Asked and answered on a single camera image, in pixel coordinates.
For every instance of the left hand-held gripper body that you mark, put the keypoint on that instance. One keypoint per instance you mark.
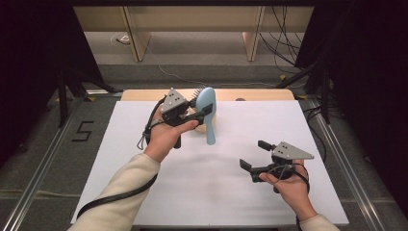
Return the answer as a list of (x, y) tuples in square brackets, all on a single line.
[(173, 102)]

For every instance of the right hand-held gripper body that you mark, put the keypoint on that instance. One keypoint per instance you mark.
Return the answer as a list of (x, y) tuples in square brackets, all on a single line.
[(288, 151)]

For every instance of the light blue hairbrush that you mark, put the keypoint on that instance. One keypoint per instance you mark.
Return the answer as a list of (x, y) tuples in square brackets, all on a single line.
[(207, 96)]

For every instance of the person's left hand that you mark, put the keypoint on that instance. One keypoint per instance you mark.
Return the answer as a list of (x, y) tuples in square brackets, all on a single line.
[(162, 138)]

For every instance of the person's right hand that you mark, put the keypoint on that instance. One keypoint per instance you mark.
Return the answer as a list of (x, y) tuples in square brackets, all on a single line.
[(295, 192)]

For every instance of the white table board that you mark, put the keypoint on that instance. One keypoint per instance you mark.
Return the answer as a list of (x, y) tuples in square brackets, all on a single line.
[(224, 179)]

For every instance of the small dark round knob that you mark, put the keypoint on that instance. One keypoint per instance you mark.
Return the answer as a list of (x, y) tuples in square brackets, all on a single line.
[(240, 99)]

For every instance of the light wooden table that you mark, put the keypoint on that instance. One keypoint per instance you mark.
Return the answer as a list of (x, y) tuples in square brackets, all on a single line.
[(256, 95)]

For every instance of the black metal stand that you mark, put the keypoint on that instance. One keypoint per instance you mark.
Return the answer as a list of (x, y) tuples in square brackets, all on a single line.
[(324, 96), (63, 96)]

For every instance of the round floor socket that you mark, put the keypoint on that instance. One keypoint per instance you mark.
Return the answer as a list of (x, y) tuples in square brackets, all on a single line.
[(122, 39)]

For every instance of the beige wooden desk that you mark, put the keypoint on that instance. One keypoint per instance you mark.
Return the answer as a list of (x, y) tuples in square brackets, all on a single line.
[(198, 17)]

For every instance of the black curtain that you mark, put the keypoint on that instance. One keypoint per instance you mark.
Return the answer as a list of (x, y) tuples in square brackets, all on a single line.
[(35, 64), (369, 80)]

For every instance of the aluminium floor rail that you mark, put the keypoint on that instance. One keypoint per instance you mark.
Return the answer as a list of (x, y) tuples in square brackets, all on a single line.
[(346, 166), (38, 179)]

